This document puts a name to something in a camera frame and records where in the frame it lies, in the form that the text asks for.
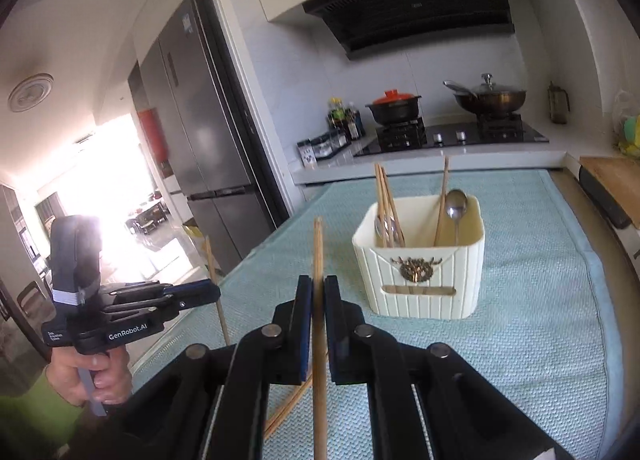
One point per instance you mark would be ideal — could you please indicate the dark sauce bottle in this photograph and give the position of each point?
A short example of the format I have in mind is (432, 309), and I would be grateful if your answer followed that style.
(355, 124)

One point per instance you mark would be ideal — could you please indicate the person's left forearm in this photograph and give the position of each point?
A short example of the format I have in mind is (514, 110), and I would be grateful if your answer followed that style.
(35, 425)

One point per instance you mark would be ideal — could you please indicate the grey refrigerator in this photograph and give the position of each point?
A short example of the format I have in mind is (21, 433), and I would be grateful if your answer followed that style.
(200, 140)

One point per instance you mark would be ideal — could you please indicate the wooden chopstick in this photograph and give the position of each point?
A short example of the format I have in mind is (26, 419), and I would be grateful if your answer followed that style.
(391, 205)
(287, 402)
(318, 255)
(210, 260)
(381, 200)
(443, 190)
(285, 417)

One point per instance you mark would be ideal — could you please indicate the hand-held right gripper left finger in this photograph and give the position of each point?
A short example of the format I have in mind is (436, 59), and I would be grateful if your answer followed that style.
(302, 325)

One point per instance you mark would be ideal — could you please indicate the metal spoon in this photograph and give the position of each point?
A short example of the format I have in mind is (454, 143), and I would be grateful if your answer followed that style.
(456, 205)

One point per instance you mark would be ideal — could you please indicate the green cap sauce bottle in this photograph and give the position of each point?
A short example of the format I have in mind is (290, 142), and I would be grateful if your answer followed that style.
(337, 115)

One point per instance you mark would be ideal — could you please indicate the person's left hand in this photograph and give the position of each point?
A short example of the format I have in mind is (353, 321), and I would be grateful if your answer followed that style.
(112, 380)

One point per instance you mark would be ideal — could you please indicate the teal woven mat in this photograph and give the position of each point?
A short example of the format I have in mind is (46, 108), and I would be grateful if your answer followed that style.
(525, 315)

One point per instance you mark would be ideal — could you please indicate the wooden dining table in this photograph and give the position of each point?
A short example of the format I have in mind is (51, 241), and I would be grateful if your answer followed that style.
(147, 220)

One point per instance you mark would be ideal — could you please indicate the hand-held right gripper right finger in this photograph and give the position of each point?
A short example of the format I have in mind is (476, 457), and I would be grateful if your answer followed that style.
(340, 330)

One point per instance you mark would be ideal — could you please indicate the dark wok with lid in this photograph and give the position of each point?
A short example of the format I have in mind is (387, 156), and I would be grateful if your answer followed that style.
(492, 101)

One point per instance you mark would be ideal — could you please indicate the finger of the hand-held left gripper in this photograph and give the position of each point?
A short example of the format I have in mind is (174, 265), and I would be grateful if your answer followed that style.
(150, 314)
(200, 291)

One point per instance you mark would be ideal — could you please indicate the wooden cutting board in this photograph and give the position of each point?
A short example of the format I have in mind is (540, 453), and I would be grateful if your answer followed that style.
(612, 177)

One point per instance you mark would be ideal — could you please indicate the round ceiling light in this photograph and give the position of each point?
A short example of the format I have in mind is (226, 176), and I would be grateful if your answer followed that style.
(30, 91)

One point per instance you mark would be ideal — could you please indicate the green yellow plastic bags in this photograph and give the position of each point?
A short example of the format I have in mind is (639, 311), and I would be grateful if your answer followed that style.
(631, 132)

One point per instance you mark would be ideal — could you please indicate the white kitchen counter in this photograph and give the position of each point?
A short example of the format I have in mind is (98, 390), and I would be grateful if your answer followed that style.
(500, 157)

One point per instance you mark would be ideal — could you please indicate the black gas stove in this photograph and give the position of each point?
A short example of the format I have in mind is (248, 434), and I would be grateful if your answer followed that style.
(450, 137)

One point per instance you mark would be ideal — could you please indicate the black pot with orange lid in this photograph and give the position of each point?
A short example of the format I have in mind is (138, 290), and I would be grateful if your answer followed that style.
(395, 112)

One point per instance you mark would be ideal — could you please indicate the black range hood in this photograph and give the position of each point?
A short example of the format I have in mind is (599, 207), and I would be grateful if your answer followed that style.
(415, 15)

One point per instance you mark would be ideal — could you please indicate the metal utensil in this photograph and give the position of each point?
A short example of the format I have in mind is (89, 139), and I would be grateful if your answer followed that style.
(393, 236)

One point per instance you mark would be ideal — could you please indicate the cream utensil holder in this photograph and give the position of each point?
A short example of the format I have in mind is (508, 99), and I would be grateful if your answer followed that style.
(425, 300)

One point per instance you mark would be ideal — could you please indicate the red paper decoration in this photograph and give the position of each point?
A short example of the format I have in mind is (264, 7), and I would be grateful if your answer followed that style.
(152, 137)

